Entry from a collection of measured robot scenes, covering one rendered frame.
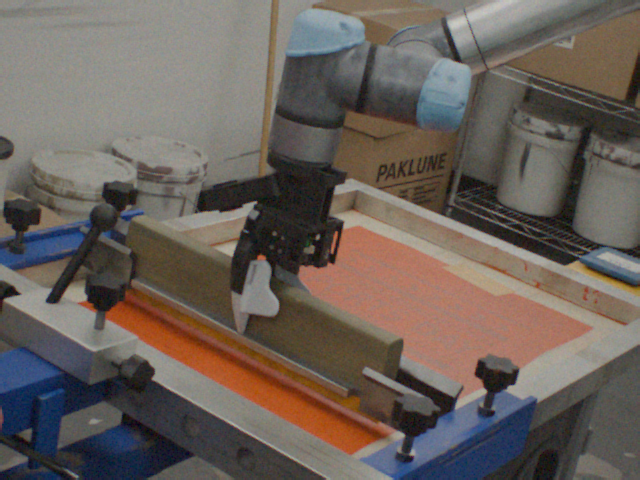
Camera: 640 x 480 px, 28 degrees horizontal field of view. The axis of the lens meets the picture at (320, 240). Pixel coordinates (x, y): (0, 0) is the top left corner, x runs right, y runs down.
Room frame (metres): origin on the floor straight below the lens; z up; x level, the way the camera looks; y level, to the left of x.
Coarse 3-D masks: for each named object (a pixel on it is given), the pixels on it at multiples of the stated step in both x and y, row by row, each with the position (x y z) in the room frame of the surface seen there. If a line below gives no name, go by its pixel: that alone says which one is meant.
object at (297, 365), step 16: (144, 288) 1.41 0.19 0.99; (160, 288) 1.41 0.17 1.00; (176, 304) 1.38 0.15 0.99; (192, 304) 1.38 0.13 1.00; (208, 320) 1.35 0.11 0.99; (224, 320) 1.36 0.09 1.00; (240, 336) 1.33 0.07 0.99; (256, 336) 1.33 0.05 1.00; (272, 352) 1.30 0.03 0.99; (288, 368) 1.29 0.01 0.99; (304, 368) 1.28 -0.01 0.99; (320, 384) 1.26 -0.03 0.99; (336, 384) 1.25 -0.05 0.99
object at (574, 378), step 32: (352, 192) 1.96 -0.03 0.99; (384, 192) 1.98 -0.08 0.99; (192, 224) 1.66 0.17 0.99; (224, 224) 1.70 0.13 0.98; (416, 224) 1.90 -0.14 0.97; (448, 224) 1.89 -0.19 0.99; (480, 256) 1.84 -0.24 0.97; (512, 256) 1.81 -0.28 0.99; (544, 288) 1.78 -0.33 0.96; (576, 288) 1.75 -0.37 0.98; (608, 288) 1.75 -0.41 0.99; (576, 352) 1.49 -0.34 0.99; (608, 352) 1.51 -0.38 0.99; (544, 384) 1.38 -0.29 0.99; (576, 384) 1.41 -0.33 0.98; (544, 416) 1.35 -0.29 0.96
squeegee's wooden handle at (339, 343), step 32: (160, 224) 1.44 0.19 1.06; (160, 256) 1.41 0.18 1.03; (192, 256) 1.39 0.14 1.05; (224, 256) 1.38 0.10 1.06; (192, 288) 1.38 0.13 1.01; (224, 288) 1.36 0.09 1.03; (288, 288) 1.33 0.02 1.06; (256, 320) 1.33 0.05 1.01; (288, 320) 1.31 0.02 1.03; (320, 320) 1.29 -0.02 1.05; (352, 320) 1.28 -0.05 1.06; (288, 352) 1.30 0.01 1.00; (320, 352) 1.28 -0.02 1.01; (352, 352) 1.26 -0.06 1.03; (384, 352) 1.24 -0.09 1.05; (352, 384) 1.26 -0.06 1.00
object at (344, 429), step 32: (448, 288) 1.71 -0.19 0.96; (480, 288) 1.74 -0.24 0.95; (544, 320) 1.67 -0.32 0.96; (576, 320) 1.69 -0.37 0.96; (480, 352) 1.51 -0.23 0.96; (512, 352) 1.53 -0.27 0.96; (544, 352) 1.55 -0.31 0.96; (224, 384) 1.28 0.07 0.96; (256, 384) 1.29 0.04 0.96; (288, 384) 1.31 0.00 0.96; (480, 384) 1.42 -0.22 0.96; (288, 416) 1.24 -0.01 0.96; (320, 416) 1.25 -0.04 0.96; (352, 416) 1.27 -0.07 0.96; (352, 448) 1.20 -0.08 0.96
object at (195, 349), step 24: (360, 240) 1.83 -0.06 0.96; (384, 240) 1.86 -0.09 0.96; (408, 264) 1.77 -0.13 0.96; (432, 264) 1.79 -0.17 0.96; (120, 312) 1.41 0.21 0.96; (144, 312) 1.42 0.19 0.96; (144, 336) 1.35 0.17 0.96; (168, 336) 1.37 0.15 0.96; (192, 336) 1.38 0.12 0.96; (192, 360) 1.32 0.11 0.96; (216, 360) 1.33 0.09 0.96; (240, 360) 1.35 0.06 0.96
